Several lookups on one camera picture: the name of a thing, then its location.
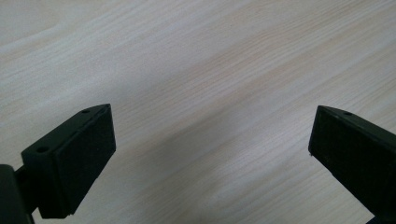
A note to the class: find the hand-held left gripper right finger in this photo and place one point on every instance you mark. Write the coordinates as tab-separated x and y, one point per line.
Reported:
355	155

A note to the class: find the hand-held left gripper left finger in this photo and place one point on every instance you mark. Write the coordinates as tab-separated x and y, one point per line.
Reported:
71	161

